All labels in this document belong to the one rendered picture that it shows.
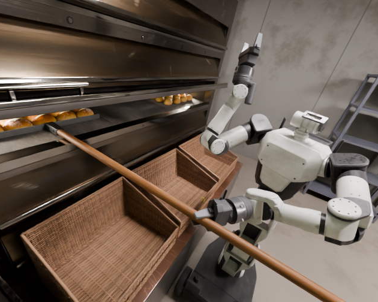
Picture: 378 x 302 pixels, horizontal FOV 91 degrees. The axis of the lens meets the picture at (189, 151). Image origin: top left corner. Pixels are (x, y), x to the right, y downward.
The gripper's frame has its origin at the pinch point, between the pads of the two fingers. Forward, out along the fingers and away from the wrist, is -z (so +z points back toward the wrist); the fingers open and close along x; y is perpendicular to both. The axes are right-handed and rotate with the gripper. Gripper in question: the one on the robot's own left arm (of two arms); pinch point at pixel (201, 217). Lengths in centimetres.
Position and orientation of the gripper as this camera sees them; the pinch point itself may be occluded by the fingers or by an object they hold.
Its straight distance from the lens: 63.5
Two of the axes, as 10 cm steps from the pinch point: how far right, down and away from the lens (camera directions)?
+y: -4.1, -5.2, 7.5
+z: 8.9, -0.5, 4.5
